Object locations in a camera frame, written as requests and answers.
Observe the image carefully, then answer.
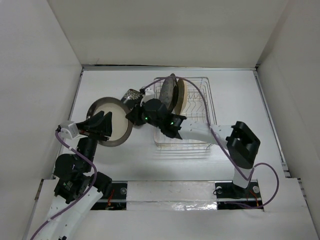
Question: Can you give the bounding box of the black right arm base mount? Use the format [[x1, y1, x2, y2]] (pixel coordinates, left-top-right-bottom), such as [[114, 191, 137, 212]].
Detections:
[[213, 181, 263, 210]]

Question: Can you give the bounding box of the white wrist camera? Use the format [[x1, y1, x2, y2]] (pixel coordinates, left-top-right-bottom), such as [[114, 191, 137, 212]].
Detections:
[[140, 87, 155, 107], [56, 120, 85, 140]]

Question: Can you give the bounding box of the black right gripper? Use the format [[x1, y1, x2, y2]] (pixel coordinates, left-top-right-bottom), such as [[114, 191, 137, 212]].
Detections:
[[126, 98, 163, 129]]

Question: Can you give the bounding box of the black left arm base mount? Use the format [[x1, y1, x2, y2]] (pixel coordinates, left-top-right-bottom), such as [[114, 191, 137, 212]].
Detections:
[[91, 181, 128, 211]]

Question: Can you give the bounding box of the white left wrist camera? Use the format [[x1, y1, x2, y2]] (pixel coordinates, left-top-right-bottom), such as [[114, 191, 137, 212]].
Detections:
[[56, 120, 85, 140]]

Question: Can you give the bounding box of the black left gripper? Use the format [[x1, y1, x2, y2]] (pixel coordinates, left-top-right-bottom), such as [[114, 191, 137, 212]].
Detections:
[[77, 109, 112, 171]]

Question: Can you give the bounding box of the cream plate black glossy rim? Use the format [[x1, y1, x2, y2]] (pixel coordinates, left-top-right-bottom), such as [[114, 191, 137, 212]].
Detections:
[[170, 73, 179, 112]]

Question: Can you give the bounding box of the black floral square plate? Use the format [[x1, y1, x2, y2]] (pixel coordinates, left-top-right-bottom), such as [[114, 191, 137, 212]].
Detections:
[[120, 89, 143, 110]]

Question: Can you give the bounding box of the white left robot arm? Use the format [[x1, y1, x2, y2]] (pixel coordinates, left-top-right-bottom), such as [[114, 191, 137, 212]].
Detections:
[[31, 111, 113, 240]]

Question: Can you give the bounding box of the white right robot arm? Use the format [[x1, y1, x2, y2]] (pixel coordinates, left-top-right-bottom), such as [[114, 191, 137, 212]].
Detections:
[[125, 98, 261, 197]]

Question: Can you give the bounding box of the grey reindeer round plate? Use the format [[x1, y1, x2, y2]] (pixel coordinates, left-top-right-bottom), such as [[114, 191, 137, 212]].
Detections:
[[159, 73, 177, 112]]

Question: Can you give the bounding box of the steel wire dish rack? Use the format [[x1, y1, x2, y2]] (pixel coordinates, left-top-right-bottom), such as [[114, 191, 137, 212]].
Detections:
[[154, 76, 217, 150]]

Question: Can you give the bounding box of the cream plate brown rim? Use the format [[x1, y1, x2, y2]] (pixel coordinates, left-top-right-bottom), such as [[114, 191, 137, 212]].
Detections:
[[86, 97, 133, 147]]

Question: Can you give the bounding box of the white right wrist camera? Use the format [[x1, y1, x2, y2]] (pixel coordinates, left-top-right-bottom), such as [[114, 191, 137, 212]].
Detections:
[[140, 87, 155, 107]]

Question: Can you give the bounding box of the beige leaf pattern plate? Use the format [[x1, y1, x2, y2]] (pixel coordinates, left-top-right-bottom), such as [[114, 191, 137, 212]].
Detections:
[[174, 78, 188, 115]]

